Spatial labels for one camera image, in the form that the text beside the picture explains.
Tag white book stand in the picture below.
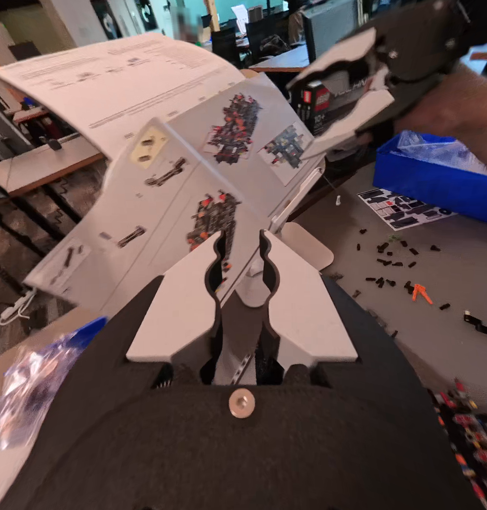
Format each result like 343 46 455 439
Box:
224 165 341 309

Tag orange lego piece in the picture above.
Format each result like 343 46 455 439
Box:
411 283 434 306

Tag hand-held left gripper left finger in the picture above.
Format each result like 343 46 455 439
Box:
126 230 227 373

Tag long black lego piece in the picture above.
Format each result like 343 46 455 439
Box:
463 310 487 339

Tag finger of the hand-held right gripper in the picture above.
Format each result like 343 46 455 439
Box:
303 88 396 160
287 27 389 91

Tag brown background table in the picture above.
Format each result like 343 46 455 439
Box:
249 44 313 74

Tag long grey lego beam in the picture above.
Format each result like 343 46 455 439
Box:
229 352 255 386

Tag white power strip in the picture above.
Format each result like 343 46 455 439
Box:
0 288 38 326

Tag lego sticker sheet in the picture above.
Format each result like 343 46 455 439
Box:
357 187 458 232

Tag dark grey monitor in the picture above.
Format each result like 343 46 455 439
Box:
302 0 373 62

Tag lego instruction booklet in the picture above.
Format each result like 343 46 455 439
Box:
0 32 328 319

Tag partly built lego model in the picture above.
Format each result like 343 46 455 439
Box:
427 376 487 510

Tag black office chair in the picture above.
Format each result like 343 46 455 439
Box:
210 28 244 69
245 15 293 67

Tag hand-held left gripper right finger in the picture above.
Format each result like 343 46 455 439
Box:
259 230 359 371

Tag scattered black lego pins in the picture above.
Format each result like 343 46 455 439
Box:
349 227 453 339

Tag blue plastic bin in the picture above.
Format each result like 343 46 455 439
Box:
373 131 487 224
66 316 109 351

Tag person's right hand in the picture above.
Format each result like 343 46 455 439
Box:
399 64 487 170

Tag black lego set box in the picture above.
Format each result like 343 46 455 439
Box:
288 78 373 138

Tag wooden-edged desk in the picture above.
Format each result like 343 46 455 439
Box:
0 133 106 208

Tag clear plastic bag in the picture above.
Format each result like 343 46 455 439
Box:
396 129 487 178
0 333 83 457

